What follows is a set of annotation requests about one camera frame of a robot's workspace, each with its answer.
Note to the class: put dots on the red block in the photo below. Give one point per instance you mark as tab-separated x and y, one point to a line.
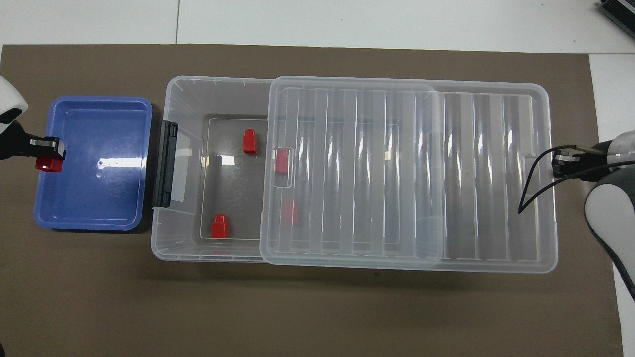
282	161
48	165
249	142
219	226
290	212

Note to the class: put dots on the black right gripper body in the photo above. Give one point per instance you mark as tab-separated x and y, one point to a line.
593	157

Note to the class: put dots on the clear plastic storage box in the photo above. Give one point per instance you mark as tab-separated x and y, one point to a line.
188	99

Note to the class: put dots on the clear ribbed plastic lid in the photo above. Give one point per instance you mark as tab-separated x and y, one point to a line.
471	173

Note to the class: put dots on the blue plastic tray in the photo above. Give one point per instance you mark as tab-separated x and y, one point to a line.
99	198

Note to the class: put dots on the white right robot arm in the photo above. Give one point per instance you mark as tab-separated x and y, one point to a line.
610	208

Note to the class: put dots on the brown table mat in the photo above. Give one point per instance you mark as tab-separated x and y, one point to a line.
297	307

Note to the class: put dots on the black ribbed device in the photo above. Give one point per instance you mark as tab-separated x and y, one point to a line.
620	10

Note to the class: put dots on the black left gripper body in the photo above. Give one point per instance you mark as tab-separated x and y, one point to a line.
15	144

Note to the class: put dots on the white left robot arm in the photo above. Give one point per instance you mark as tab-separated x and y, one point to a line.
10	101

